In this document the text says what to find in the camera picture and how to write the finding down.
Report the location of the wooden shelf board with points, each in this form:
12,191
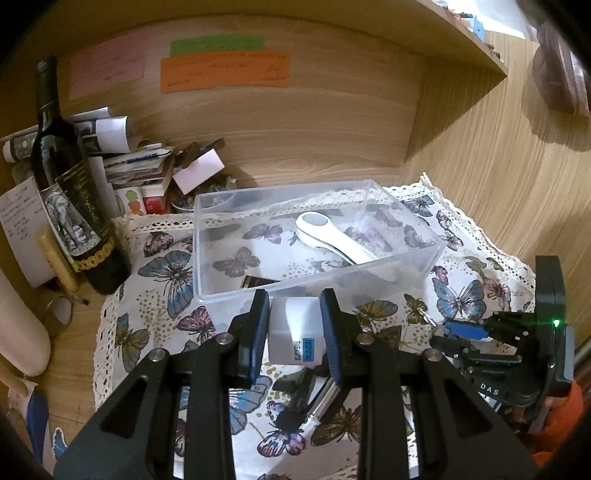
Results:
415,32

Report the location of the pale pink small box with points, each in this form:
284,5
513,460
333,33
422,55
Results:
198,173

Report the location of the white cylinder cushion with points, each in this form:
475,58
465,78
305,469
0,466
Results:
21,332

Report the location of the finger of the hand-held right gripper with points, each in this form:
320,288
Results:
450,347
464,330

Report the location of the brown rounded object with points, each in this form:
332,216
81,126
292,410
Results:
556,69

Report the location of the white handwritten paper sheet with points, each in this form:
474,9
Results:
18,221

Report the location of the butterfly print lace tablecloth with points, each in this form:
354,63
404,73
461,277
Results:
157,272

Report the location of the pink paper note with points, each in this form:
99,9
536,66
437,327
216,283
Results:
108,64

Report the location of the clear plastic storage box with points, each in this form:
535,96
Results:
231,217

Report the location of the rolled printed paper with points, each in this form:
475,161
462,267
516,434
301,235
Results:
108,131

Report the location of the yellow wax stick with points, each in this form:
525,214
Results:
55,261

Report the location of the small white plastic bottle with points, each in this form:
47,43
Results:
286,330

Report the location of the dark wine bottle elephant label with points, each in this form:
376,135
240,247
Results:
69,184

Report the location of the green paper note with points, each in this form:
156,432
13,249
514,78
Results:
217,44

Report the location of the small red box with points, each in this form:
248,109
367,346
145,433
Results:
154,204

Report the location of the white handheld magnifier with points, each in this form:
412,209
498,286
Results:
323,233

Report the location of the orange paper note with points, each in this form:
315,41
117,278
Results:
226,71

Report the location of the black flat case gold edge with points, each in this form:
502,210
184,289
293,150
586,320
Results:
258,282

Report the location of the colourful printed card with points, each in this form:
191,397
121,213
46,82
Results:
129,202

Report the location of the person's right forearm orange sleeve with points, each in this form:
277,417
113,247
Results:
561,424

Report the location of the stack of books and papers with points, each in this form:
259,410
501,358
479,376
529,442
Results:
138,168

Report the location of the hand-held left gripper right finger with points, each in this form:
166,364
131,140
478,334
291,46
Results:
330,337

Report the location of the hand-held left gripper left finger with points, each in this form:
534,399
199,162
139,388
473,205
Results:
259,332

